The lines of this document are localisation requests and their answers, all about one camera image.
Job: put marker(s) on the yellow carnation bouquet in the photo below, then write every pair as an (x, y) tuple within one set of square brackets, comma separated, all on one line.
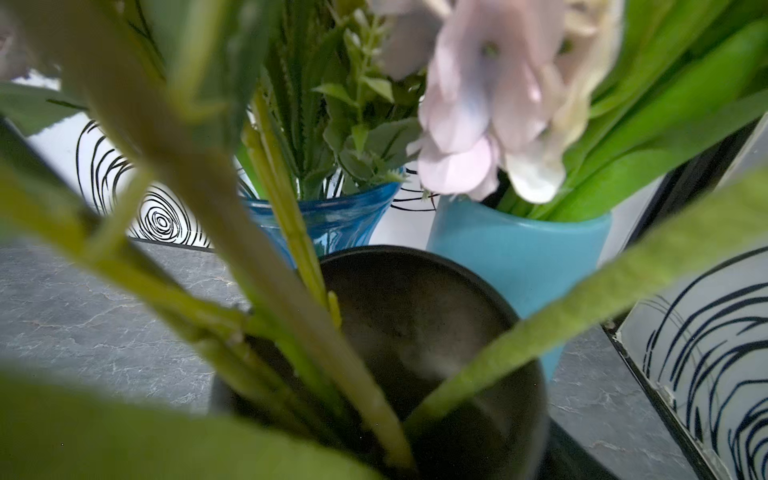
[(469, 92)]

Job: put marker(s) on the teal ceramic vase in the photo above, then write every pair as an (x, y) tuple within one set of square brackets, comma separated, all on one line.
[(529, 262)]

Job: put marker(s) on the yellow poppy stem large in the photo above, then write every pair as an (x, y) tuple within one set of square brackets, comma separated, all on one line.
[(95, 50)]

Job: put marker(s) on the purple glass vase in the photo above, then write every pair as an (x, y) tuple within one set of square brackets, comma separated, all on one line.
[(333, 224)]

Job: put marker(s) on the yellow tulip bouquet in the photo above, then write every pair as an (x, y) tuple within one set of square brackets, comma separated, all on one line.
[(688, 74)]

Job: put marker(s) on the black vase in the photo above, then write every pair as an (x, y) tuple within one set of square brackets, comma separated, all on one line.
[(415, 319)]

